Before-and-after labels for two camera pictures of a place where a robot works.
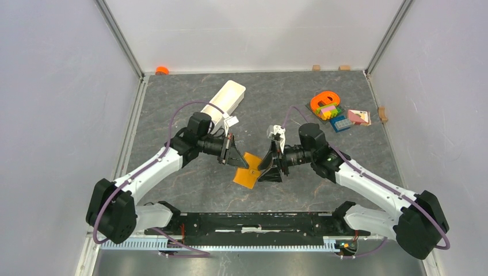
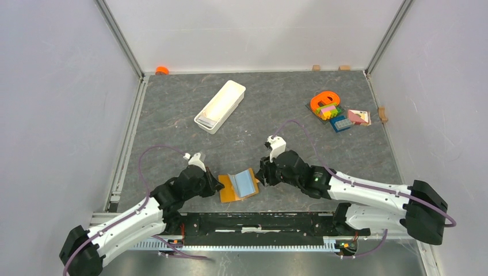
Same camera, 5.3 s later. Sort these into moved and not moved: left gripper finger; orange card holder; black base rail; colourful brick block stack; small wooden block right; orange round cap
Moved: left gripper finger; orange card holder
Not moved: orange round cap; black base rail; small wooden block right; colourful brick block stack
